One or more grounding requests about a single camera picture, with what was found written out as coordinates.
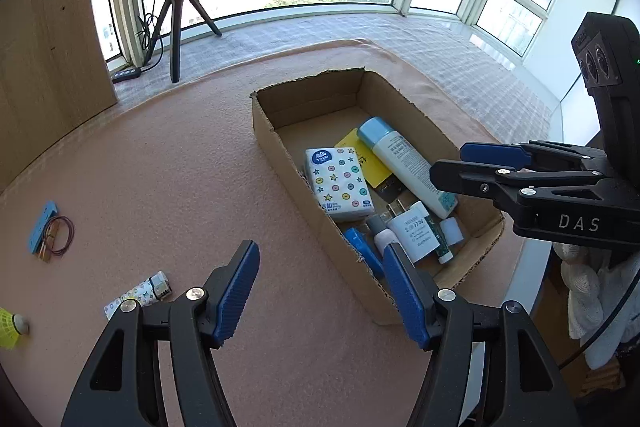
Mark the brown elastic band loops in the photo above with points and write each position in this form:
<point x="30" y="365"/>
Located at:
<point x="71" y="232"/>

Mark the blue plastic holder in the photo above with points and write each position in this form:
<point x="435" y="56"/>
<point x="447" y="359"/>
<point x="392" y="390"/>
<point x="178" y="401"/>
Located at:
<point x="42" y="227"/>

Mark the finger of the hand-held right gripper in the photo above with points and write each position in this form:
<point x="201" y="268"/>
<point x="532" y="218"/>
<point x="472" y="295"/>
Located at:
<point x="465" y="179"/>
<point x="492" y="154"/>

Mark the yellow shuttlecock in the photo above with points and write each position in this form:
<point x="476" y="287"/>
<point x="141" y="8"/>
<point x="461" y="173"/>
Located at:
<point x="7" y="324"/>

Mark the patterned tissue pack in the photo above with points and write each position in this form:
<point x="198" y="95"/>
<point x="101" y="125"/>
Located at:
<point x="340" y="184"/>

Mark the cardboard box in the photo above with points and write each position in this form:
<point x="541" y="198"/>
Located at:
<point x="300" y="187"/>

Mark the black tripod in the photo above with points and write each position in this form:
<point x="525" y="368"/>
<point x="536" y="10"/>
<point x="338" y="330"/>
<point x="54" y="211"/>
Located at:
<point x="175" y="47"/>

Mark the pink felt mat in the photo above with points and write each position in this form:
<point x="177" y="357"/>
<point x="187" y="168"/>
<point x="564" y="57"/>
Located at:
<point x="175" y="157"/>

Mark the wooden clothespin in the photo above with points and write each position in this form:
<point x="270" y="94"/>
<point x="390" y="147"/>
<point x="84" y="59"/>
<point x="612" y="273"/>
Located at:
<point x="46" y="252"/>

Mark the black power strip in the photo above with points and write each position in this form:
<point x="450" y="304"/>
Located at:
<point x="127" y="75"/>

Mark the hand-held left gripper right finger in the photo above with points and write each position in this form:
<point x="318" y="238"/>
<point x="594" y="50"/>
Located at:
<point x="407" y="302"/>

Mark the patterned white lighter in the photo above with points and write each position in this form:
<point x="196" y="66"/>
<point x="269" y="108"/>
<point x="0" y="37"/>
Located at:
<point x="135" y="297"/>

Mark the white cloth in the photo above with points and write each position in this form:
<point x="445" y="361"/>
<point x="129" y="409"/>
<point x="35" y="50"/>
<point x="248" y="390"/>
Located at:
<point x="585" y="297"/>

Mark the wooden cabinet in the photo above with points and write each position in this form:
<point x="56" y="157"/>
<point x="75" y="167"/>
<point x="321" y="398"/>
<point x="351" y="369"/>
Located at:
<point x="45" y="57"/>

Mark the yellow and grey packet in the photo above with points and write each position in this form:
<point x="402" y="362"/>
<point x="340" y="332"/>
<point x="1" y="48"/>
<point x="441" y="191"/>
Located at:
<point x="370" y="167"/>

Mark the green lip balm tube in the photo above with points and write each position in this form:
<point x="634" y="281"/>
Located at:
<point x="442" y="247"/>

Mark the white charger plug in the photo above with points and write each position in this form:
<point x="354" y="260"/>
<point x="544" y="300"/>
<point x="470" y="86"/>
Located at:
<point x="412" y="229"/>

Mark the pink bottle with grey cap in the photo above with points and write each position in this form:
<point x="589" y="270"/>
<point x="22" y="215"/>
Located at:
<point x="385" y="239"/>

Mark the white bottle with blue cap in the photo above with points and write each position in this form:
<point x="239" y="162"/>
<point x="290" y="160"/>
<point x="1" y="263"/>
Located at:
<point x="405" y="162"/>

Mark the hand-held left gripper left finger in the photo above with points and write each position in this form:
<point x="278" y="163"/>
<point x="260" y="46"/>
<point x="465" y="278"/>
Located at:
<point x="235" y="297"/>

